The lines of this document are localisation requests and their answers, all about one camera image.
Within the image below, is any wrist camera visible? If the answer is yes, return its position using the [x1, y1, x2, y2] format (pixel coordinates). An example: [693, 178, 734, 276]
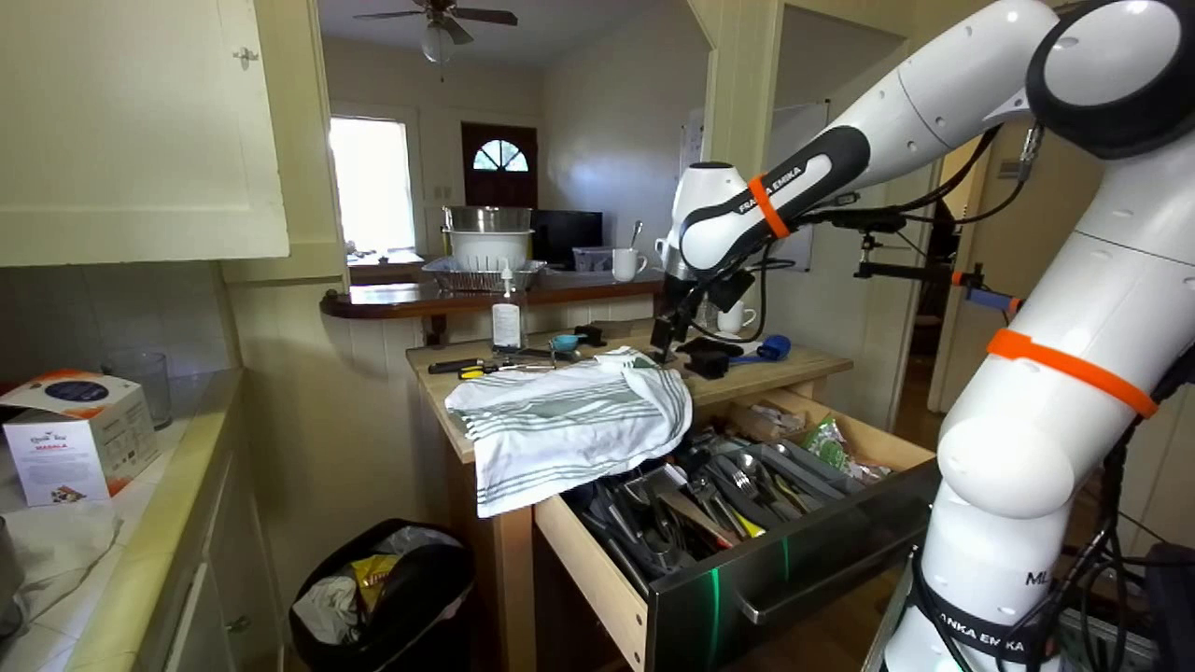
[707, 270, 757, 315]

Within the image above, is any drawer handle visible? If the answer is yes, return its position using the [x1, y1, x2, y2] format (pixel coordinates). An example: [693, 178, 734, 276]
[736, 530, 923, 626]

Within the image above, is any white cup on saucer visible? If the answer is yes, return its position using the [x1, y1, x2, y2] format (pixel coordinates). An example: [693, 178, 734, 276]
[713, 299, 761, 341]

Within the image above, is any cream wall cabinet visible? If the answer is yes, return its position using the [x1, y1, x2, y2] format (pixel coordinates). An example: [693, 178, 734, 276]
[0, 0, 291, 270]

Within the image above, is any cream base cabinet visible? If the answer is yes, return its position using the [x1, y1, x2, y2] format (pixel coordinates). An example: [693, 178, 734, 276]
[140, 448, 286, 672]

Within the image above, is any window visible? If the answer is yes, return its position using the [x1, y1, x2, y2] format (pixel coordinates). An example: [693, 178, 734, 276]
[328, 114, 418, 257]

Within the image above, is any green snack packet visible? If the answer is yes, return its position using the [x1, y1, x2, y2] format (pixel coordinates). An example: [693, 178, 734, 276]
[804, 416, 853, 473]

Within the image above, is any yellow black screwdriver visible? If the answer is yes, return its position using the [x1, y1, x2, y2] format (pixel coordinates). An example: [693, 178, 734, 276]
[427, 357, 563, 380]

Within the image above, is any foil tray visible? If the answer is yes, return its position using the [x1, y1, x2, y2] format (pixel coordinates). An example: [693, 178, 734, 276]
[421, 256, 548, 294]

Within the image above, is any blue cloth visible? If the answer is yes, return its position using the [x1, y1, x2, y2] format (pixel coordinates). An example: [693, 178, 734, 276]
[728, 334, 794, 366]

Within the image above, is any clear pump bottle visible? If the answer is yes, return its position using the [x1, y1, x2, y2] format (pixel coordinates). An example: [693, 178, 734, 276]
[491, 261, 527, 352]

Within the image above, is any camera on mount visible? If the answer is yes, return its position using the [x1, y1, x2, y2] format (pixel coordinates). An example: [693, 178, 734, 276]
[798, 203, 1025, 316]

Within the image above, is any white orange carton box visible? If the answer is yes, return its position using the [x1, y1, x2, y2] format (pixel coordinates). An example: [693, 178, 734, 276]
[0, 369, 161, 509]

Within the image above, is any drinking glass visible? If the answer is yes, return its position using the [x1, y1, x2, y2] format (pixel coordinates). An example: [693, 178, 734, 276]
[101, 349, 174, 431]

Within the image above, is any heap of cutlery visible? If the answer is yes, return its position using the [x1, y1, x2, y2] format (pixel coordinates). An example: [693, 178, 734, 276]
[566, 431, 865, 589]

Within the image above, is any steel pot on white bucket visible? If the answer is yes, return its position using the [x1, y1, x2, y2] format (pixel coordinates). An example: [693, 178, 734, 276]
[442, 205, 535, 273]

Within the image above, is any white mug with spoon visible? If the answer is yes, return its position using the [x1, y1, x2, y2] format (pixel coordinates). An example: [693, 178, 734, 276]
[611, 220, 649, 284]

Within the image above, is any black trash bin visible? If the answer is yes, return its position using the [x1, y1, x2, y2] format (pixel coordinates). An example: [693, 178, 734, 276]
[288, 518, 476, 672]

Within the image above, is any dark door with arched window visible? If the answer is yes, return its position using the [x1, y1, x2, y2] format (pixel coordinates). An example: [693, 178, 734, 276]
[460, 121, 540, 212]

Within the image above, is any wooden drawer with steel front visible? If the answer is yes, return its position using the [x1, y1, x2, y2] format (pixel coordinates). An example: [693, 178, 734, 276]
[534, 386, 941, 672]

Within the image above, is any black monitor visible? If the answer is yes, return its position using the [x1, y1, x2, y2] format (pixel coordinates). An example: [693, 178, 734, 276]
[531, 208, 605, 273]

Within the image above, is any white green striped towel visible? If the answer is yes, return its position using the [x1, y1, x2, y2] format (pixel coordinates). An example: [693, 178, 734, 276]
[444, 346, 695, 520]

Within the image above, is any ceiling fan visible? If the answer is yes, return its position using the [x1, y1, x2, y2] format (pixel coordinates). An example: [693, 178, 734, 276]
[352, 0, 520, 66]

